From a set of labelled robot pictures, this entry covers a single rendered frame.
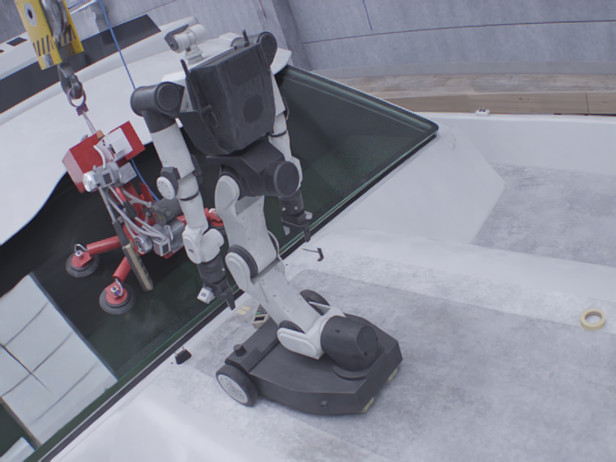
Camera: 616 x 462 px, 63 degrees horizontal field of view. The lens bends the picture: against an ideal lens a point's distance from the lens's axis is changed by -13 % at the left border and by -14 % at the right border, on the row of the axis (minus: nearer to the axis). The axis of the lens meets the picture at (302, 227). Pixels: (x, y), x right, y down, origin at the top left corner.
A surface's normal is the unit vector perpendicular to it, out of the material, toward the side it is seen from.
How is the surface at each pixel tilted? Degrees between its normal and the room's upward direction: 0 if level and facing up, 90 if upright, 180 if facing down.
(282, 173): 90
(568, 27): 90
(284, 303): 60
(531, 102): 90
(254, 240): 100
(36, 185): 21
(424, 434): 0
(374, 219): 52
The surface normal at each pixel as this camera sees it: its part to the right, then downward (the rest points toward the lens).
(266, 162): 0.31, -0.52
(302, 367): -0.30, -0.84
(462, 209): 0.49, -0.37
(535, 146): -0.65, 0.53
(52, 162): -0.06, -0.73
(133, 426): -0.50, -0.60
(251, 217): 0.77, 0.25
